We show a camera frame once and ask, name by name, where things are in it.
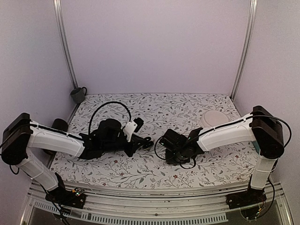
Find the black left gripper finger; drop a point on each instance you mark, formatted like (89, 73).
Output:
(142, 140)
(136, 146)

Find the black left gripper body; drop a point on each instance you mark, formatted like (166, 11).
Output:
(128, 151)

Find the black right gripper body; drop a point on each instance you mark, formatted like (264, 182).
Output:
(176, 158)

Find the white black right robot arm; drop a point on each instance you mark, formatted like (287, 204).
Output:
(259, 127)

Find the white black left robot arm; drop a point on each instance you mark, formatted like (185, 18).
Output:
(23, 134)

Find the floral patterned table mat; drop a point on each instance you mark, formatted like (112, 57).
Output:
(147, 168)

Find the white round plate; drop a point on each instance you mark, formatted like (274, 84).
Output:
(213, 118)

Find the grey mug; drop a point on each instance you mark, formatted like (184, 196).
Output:
(78, 94)

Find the black cylinder object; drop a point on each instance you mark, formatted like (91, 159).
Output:
(60, 124)

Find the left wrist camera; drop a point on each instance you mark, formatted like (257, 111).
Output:
(131, 127)

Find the front aluminium rail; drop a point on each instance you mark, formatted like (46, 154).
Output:
(183, 206)

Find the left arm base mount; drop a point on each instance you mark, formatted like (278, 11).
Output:
(65, 197)

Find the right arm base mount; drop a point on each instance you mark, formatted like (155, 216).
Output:
(245, 198)

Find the left aluminium frame post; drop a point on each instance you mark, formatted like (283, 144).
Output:
(64, 41)

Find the aluminium frame post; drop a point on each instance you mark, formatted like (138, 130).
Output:
(245, 49)
(64, 41)

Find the right aluminium frame post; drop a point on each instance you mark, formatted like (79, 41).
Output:
(245, 49)

